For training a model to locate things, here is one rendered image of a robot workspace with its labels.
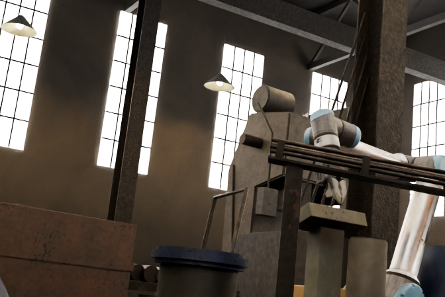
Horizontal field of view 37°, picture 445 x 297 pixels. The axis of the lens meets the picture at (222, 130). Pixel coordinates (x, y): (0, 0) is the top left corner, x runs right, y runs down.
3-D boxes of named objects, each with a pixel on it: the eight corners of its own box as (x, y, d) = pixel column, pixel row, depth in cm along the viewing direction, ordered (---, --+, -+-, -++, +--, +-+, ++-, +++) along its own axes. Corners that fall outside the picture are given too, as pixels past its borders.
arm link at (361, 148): (405, 161, 308) (302, 122, 269) (428, 159, 299) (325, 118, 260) (403, 186, 306) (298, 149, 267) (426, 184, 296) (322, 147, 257)
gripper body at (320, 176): (332, 188, 242) (328, 159, 248) (348, 178, 236) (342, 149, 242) (316, 185, 238) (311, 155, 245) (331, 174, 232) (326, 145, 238)
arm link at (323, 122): (340, 110, 252) (321, 102, 246) (345, 139, 245) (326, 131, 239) (321, 122, 258) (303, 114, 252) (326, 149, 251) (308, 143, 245)
